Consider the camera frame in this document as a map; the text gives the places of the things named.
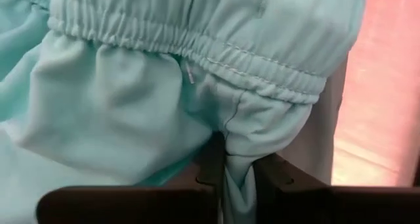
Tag turquoise shorts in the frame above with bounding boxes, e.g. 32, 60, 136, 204
0, 0, 372, 224

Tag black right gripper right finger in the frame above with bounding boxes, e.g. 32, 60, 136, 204
253, 152, 420, 224

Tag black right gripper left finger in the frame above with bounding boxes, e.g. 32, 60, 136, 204
35, 133, 226, 224

